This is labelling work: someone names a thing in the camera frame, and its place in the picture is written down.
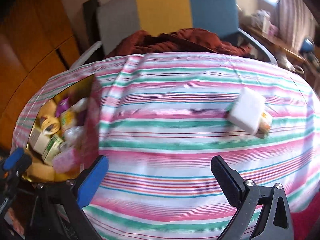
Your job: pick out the gold metal tin box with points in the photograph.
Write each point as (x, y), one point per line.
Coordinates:
(64, 137)

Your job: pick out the green white small box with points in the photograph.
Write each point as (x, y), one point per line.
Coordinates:
(52, 149)

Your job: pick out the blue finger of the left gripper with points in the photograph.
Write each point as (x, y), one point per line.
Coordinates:
(11, 161)

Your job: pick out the red blanket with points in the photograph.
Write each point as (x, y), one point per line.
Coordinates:
(305, 220)

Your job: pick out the wooden wardrobe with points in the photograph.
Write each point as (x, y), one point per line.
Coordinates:
(37, 42)

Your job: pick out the rice cracker snack pack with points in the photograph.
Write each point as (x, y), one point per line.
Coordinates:
(68, 120)

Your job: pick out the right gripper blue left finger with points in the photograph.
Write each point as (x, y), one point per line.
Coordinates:
(58, 209)

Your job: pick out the white small carton box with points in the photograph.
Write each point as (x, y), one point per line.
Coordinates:
(38, 140)

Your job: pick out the white foam block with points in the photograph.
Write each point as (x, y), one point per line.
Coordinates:
(247, 110)

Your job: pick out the pink plastic cup container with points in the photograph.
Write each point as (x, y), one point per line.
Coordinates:
(66, 161)

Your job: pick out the yellow sponge wedge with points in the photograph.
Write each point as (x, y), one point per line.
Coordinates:
(49, 108)

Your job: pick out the grey yellow blue chair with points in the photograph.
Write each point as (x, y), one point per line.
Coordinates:
(111, 22)

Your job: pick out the rust red jacket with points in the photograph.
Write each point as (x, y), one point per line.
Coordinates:
(183, 40)

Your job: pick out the pink patterned curtain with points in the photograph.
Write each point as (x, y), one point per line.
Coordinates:
(296, 22)

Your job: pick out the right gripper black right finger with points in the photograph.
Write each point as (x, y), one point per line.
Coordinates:
(274, 221)

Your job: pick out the yellow knitted sock ball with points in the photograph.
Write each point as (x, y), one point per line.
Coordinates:
(49, 124)

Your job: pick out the wooden side desk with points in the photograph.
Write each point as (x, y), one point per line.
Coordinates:
(274, 43)

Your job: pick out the purple snack packet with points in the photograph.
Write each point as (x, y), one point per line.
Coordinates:
(62, 106)

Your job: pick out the striped pink green bedsheet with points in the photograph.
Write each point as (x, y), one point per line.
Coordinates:
(162, 119)

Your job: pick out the yellow green cracker pack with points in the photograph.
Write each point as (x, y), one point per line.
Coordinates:
(264, 125)

